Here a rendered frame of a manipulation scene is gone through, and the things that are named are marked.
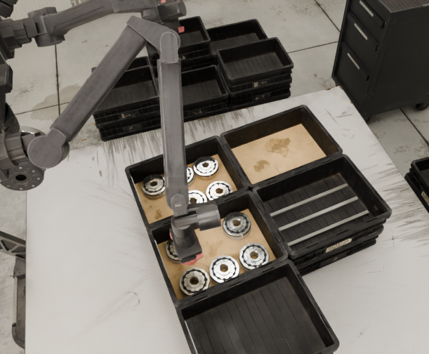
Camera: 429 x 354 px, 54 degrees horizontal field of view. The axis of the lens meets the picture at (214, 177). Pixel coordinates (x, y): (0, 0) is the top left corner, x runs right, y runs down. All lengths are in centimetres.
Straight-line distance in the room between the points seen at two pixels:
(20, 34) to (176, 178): 70
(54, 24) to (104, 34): 271
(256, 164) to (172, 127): 75
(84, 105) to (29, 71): 291
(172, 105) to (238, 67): 170
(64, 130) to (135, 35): 27
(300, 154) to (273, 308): 66
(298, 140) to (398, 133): 141
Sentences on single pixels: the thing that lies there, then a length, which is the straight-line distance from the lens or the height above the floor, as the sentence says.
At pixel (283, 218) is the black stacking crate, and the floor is 83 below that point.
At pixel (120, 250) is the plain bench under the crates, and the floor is 70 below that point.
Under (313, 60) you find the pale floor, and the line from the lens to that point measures 359.
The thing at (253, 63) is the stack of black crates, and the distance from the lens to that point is 274.
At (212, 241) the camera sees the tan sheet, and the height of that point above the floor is 83.
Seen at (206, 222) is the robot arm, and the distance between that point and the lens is 108.
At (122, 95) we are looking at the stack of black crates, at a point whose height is 49.
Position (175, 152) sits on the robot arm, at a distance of 104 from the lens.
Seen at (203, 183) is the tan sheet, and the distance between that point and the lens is 167.
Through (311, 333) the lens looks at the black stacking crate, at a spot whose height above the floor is 83.
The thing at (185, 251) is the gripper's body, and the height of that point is 115.
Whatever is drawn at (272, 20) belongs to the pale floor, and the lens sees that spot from 402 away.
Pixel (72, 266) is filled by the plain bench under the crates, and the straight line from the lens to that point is 176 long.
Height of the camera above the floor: 218
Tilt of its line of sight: 53 degrees down
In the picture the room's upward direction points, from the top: 6 degrees counter-clockwise
